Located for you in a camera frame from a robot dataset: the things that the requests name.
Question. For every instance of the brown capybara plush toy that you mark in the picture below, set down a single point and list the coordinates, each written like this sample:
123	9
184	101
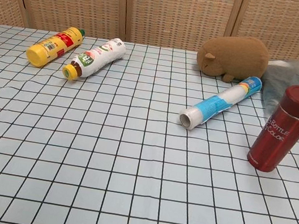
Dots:
236	56

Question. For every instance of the red thermos bottle white lettering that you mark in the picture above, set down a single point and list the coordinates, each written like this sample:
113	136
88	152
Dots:
281	131

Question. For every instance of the plastic wrap roll blue label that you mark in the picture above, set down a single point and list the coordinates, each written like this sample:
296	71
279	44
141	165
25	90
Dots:
223	101

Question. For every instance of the white checkered tablecloth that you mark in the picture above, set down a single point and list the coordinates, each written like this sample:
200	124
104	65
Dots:
128	171

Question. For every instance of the clear plastic bag dark contents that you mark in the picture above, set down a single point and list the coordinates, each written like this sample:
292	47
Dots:
276	81

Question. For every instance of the white bottle yellow cap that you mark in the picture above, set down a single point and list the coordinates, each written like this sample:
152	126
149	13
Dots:
98	57

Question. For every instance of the yellow squeeze bottle red label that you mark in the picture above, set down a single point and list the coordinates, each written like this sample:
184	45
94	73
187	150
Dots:
53	45

